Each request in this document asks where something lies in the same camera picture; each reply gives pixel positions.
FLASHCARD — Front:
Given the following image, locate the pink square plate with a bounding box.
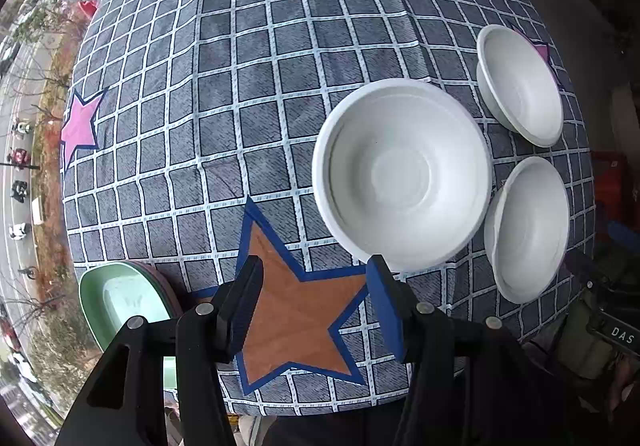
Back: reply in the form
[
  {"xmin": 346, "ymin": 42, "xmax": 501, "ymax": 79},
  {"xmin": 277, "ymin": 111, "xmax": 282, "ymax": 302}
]
[{"xmin": 131, "ymin": 260, "xmax": 185, "ymax": 322}]

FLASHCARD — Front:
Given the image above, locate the grey checked star tablecloth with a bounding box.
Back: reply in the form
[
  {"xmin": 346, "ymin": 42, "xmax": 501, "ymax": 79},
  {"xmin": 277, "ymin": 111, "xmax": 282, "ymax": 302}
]
[{"xmin": 60, "ymin": 0, "xmax": 596, "ymax": 417}]

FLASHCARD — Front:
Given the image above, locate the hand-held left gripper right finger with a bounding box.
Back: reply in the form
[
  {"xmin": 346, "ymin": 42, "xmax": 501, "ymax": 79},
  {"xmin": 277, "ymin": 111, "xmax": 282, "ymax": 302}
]
[{"xmin": 366, "ymin": 255, "xmax": 576, "ymax": 446}]

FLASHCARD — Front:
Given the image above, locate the green square plate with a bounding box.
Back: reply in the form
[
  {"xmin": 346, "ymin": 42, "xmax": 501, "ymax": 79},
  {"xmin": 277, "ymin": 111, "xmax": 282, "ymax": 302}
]
[{"xmin": 78, "ymin": 263, "xmax": 177, "ymax": 392}]

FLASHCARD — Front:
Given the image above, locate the red plastic stool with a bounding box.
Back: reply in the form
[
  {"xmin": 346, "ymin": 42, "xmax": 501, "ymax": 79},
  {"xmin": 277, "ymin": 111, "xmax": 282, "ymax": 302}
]
[{"xmin": 590, "ymin": 151, "xmax": 632, "ymax": 208}]

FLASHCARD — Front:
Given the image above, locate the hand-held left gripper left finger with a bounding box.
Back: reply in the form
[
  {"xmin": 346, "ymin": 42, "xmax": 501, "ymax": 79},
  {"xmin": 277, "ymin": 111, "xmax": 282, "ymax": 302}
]
[{"xmin": 55, "ymin": 255, "xmax": 265, "ymax": 446}]

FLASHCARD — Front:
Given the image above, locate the white bowl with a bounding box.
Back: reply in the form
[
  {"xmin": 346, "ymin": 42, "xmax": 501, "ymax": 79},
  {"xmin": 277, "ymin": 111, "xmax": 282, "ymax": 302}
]
[
  {"xmin": 483, "ymin": 156, "xmax": 571, "ymax": 304},
  {"xmin": 476, "ymin": 24, "xmax": 564, "ymax": 148},
  {"xmin": 311, "ymin": 79, "xmax": 493, "ymax": 273}
]

